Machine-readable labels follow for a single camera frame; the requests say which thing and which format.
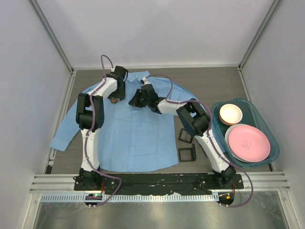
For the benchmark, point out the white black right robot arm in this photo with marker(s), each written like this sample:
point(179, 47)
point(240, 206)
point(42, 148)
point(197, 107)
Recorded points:
point(197, 123)

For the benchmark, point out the pink plate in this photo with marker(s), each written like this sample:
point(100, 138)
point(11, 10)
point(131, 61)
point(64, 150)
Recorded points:
point(249, 143)

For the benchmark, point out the white slotted cable duct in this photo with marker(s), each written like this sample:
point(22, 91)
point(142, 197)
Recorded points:
point(93, 197)

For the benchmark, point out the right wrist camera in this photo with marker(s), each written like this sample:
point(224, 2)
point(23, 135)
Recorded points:
point(145, 81)

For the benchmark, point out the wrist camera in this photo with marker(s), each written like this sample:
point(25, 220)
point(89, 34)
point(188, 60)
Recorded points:
point(145, 81)
point(119, 72)

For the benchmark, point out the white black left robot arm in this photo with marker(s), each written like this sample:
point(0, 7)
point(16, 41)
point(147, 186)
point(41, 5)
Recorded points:
point(90, 117)

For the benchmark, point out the aluminium frame rail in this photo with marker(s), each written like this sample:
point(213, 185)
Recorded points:
point(257, 181)

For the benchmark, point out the black square frame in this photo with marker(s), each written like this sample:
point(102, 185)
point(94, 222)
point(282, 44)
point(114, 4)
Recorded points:
point(185, 137)
point(187, 154)

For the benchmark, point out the teal plastic bin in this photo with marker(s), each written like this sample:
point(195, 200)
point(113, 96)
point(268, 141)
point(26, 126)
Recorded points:
point(251, 117)

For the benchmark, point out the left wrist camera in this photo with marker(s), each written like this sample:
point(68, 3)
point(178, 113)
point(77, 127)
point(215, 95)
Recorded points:
point(119, 72)

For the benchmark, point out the black square frame lower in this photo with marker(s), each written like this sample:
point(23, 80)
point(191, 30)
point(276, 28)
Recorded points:
point(187, 154)

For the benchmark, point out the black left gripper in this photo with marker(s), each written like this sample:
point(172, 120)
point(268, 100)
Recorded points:
point(118, 94)

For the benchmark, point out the black square frame upper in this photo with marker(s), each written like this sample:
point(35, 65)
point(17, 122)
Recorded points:
point(185, 137)

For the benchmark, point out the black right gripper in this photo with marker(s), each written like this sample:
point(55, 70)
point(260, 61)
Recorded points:
point(139, 99)

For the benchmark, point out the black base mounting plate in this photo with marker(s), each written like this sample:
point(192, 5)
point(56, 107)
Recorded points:
point(164, 183)

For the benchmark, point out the blue button-up shirt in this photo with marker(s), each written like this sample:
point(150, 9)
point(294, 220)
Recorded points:
point(131, 139)

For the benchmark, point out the orange painted round brooch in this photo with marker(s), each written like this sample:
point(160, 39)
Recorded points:
point(114, 100)

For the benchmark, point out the white bowl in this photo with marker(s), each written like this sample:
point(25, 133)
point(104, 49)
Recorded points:
point(230, 114)

